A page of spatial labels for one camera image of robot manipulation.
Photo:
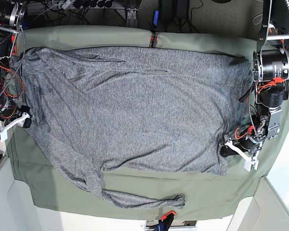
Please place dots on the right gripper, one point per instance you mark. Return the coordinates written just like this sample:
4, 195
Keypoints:
4, 109

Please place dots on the grey metal mount bracket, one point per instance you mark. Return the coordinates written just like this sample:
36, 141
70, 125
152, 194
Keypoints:
131, 17

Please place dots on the blue-handled clamp top centre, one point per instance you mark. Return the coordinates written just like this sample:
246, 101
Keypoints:
154, 30

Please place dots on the green table cloth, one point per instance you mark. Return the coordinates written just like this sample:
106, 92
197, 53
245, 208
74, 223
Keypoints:
206, 195

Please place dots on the grey heathered T-shirt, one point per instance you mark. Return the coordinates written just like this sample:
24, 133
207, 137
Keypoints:
159, 110

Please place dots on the orange clamp near edge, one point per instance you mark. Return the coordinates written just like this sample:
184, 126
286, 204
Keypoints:
165, 222

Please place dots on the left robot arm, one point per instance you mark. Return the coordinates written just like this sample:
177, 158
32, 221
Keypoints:
270, 87

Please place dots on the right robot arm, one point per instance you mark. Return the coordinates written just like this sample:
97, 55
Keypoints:
12, 13

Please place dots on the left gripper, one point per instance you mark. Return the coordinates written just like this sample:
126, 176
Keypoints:
245, 139

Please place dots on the orange clamp far left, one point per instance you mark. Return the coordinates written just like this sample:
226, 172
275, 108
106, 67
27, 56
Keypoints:
13, 47

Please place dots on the white power strip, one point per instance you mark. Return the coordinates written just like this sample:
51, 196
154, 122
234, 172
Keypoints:
62, 4

